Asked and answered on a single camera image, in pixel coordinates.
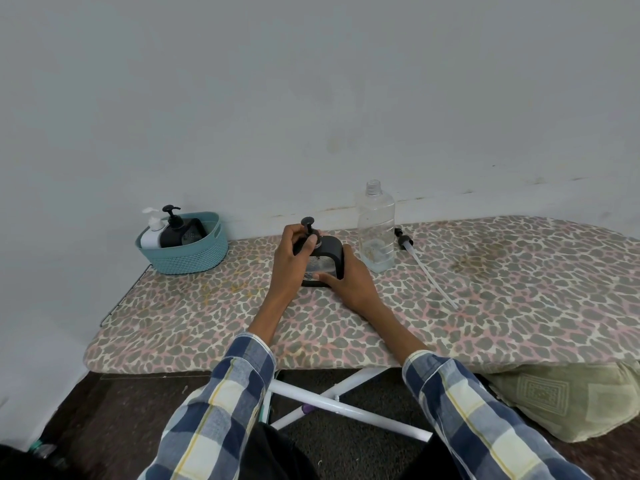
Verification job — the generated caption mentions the person's right hand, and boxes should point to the person's right hand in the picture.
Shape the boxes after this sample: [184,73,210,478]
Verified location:
[312,243,389,321]

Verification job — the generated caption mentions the teal plastic basket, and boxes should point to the teal plastic basket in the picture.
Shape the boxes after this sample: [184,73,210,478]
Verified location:
[135,211,229,275]

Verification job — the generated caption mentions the person's right forearm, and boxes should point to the person's right forearm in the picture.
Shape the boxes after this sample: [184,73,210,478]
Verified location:
[367,307,596,480]

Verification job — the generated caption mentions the person's black trousers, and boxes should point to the person's black trousers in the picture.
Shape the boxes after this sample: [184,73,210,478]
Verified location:
[239,422,461,480]

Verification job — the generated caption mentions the white square dispenser bottle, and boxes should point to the white square dispenser bottle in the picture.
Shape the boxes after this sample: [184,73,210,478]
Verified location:
[139,219,164,249]

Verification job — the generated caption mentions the long-tube black pump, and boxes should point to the long-tube black pump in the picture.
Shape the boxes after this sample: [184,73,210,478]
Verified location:
[393,227,460,309]

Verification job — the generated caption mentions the black bag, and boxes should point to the black bag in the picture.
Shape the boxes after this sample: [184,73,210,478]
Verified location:
[0,442,71,480]

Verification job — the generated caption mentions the person's left forearm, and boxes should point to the person's left forearm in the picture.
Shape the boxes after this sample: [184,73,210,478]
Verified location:
[137,314,286,480]

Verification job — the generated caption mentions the clear plastic water bottle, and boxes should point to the clear plastic water bottle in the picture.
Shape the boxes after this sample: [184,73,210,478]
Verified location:
[27,441,60,461]

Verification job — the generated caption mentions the tall clear plastic bottle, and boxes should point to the tall clear plastic bottle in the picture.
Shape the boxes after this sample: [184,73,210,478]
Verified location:
[355,179,397,274]

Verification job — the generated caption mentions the person's left hand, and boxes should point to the person's left hand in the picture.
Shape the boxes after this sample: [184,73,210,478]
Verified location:
[248,224,323,345]

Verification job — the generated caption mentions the leopard print ironing board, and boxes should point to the leopard print ironing board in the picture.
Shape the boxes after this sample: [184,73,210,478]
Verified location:
[82,215,640,443]

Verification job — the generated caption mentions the black soap dispenser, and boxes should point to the black soap dispenser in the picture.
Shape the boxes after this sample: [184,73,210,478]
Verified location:
[292,234,346,288]
[159,218,207,249]

